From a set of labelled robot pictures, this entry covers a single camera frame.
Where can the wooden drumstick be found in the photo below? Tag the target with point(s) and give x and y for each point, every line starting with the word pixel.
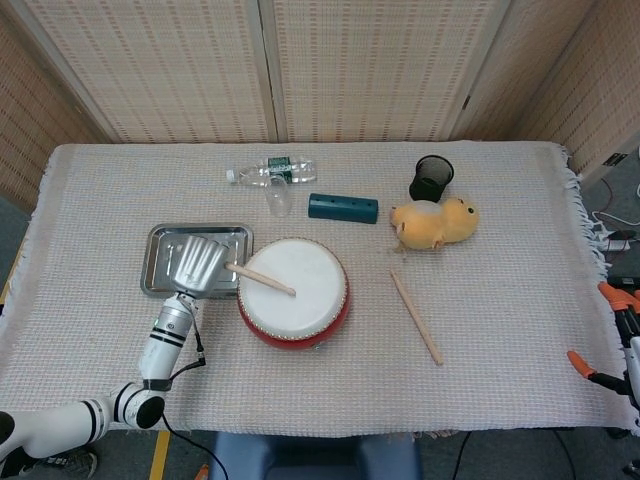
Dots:
pixel 415 317
pixel 265 281

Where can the woven folding screen panel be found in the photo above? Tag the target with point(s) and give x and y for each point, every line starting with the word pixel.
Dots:
pixel 520 65
pixel 600 90
pixel 160 65
pixel 370 65
pixel 30 125

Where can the silver metal tray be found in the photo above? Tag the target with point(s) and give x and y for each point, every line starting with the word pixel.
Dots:
pixel 160 255

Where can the clear plastic cup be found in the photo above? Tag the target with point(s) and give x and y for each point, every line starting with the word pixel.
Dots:
pixel 279 200

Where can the black mesh pen cup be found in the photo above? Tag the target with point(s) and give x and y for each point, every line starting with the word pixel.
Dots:
pixel 425 187

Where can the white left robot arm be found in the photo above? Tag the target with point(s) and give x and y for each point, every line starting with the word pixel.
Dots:
pixel 160 345

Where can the yellow plush toy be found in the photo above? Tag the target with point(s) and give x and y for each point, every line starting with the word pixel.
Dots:
pixel 440 225

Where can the clear plastic water bottle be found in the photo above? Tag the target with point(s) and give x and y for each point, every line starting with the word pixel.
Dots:
pixel 250 174

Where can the beige woven tablecloth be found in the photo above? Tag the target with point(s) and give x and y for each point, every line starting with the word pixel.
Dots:
pixel 350 390

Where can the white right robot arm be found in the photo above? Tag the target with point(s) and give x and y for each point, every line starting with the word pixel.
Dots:
pixel 635 370

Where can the red and white drum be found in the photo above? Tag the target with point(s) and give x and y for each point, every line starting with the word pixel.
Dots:
pixel 300 310

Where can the teal block with holes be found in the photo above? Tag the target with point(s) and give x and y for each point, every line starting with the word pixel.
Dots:
pixel 345 210

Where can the white power strip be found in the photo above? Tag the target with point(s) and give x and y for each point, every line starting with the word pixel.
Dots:
pixel 615 245

